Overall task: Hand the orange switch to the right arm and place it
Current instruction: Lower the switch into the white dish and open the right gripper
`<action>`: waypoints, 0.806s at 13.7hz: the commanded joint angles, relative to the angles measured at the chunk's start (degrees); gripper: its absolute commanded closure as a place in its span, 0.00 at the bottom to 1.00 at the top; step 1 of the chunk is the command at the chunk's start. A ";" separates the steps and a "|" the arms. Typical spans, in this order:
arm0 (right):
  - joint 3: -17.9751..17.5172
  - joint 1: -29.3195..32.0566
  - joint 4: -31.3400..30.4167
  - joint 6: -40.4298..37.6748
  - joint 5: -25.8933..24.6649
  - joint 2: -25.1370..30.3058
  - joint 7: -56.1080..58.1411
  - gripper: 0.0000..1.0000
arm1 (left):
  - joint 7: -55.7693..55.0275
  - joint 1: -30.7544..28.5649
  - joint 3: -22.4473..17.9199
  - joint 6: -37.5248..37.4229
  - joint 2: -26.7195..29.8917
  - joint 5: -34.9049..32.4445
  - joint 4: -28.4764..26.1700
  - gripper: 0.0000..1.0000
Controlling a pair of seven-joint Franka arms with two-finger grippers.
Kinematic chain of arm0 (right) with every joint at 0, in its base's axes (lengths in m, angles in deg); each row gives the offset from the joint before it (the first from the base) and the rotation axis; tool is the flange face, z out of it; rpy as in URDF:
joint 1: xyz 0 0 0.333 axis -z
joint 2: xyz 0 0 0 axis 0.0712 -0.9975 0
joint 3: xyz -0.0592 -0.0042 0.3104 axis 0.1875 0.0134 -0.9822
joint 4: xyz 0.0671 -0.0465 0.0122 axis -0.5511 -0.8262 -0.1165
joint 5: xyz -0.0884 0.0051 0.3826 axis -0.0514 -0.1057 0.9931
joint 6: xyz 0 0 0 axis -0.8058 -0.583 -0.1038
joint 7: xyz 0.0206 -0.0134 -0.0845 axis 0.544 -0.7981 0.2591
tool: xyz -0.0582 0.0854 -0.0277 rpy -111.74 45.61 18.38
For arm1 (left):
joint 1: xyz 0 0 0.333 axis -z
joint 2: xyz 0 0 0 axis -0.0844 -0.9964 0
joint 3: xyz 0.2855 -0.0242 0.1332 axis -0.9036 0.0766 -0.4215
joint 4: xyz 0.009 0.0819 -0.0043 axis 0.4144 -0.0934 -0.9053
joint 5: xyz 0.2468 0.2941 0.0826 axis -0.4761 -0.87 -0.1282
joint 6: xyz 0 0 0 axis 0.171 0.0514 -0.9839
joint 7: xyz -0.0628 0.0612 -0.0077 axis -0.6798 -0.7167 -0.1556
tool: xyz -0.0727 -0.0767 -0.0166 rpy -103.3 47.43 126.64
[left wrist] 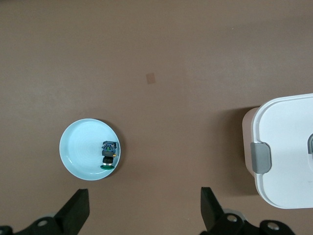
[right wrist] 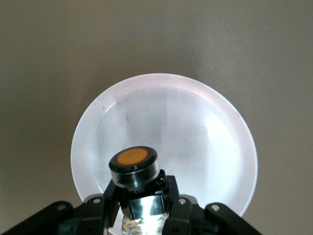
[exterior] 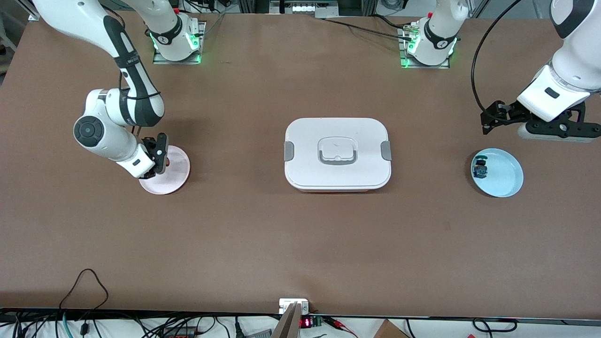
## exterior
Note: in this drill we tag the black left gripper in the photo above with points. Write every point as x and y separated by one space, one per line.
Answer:
511 112

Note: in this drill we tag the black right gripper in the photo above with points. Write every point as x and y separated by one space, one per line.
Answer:
153 148

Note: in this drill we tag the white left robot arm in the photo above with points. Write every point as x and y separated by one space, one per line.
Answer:
439 33

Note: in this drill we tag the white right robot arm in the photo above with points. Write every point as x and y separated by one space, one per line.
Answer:
103 136

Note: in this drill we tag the pink round plate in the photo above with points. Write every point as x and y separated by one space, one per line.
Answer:
176 180

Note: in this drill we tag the light blue round plate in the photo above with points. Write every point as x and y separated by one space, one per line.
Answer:
504 178

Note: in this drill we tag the white socket box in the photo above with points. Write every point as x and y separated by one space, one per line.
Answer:
293 304

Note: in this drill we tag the white power strip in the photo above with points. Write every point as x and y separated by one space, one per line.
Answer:
307 8

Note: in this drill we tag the grey metal beam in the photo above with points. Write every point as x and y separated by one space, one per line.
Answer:
287 324

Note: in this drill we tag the red digit display module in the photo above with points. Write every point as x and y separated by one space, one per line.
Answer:
307 322

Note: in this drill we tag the brown cardboard piece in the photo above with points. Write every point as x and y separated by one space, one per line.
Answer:
389 330

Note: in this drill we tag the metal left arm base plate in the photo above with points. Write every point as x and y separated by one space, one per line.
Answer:
404 61

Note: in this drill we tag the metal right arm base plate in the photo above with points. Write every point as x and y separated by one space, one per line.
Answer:
202 35

